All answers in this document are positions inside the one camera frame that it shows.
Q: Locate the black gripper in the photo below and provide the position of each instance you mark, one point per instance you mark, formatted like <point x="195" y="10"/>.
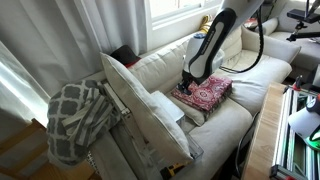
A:
<point x="183" y="87"/>

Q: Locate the large white pillow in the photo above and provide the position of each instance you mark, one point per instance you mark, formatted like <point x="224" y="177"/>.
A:
<point x="155" y="123"/>

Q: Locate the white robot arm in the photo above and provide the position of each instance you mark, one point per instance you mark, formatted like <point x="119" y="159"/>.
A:
<point x="202" y="49"/>

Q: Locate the red and white patterned cloth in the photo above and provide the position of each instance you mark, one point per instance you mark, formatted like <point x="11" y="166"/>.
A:
<point x="206" y="96"/>

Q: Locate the beige cushion under cloth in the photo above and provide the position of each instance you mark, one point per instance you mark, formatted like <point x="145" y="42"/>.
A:
<point x="197" y="116"/>

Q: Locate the cream fabric sofa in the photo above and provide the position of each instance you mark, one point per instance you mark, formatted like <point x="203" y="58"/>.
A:
<point x="252" y="63"/>

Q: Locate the black red hat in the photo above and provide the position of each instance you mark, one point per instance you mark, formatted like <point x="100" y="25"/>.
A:
<point x="125" y="56"/>

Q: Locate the yellow black tool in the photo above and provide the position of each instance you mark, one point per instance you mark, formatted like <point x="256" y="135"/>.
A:
<point x="170" y="171"/>

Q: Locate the grey white patterned blanket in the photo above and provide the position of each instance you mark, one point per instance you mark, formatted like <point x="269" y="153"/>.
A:
<point x="78" y="115"/>

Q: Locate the wooden table with rails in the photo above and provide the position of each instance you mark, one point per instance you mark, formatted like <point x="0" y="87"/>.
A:
<point x="276" y="151"/>

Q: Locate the white window curtain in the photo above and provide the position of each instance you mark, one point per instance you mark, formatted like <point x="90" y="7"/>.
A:
<point x="46" y="44"/>

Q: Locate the wooden chair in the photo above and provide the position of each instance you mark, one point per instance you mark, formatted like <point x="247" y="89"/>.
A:
<point x="46" y="170"/>

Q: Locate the black camera on stand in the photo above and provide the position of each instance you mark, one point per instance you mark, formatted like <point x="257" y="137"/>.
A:
<point x="308" y="15"/>

